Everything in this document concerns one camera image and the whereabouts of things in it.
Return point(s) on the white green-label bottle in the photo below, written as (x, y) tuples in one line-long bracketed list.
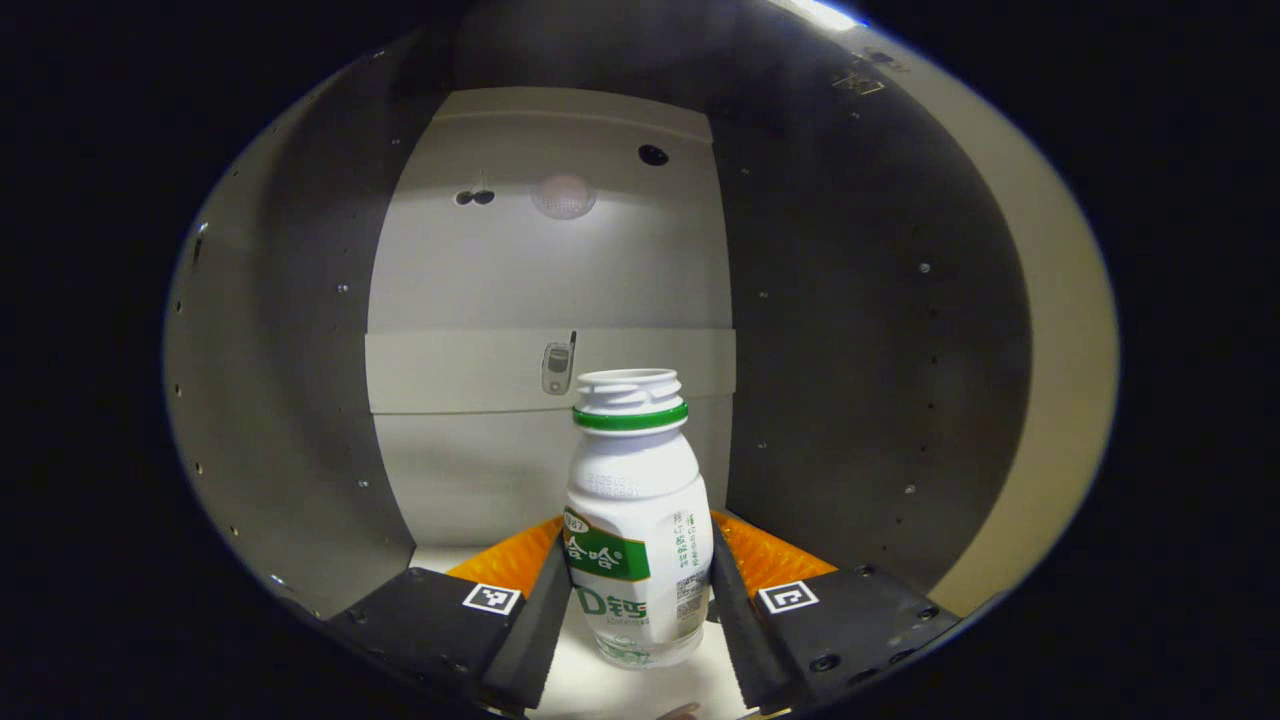
[(630, 480)]

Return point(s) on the large ceiling light panel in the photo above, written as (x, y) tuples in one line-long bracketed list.
[(825, 12)]

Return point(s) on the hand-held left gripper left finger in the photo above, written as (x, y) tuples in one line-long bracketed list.
[(530, 640)]

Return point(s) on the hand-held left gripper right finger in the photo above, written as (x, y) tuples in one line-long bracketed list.
[(745, 640)]

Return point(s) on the grey cabinet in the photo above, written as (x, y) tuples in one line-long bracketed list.
[(550, 280)]

